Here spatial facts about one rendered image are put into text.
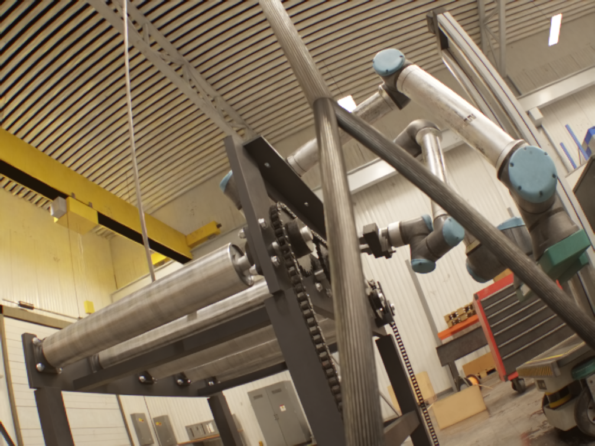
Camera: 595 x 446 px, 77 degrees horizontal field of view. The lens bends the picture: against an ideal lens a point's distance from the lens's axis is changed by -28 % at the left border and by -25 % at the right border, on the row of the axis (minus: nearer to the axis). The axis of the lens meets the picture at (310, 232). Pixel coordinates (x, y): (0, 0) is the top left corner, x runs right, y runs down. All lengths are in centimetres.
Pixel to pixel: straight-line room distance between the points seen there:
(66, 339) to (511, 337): 305
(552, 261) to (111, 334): 126
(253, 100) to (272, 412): 796
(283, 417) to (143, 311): 1081
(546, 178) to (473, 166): 1147
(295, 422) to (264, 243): 1087
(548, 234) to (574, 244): 10
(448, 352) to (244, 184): 566
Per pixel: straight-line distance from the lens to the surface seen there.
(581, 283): 183
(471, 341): 660
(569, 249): 139
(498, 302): 361
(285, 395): 1188
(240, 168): 115
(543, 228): 142
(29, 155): 931
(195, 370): 216
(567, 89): 1372
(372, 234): 175
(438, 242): 159
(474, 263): 199
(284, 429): 1197
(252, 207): 109
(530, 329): 362
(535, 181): 126
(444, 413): 381
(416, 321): 1172
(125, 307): 126
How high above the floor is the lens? 43
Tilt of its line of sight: 23 degrees up
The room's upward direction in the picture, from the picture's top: 21 degrees counter-clockwise
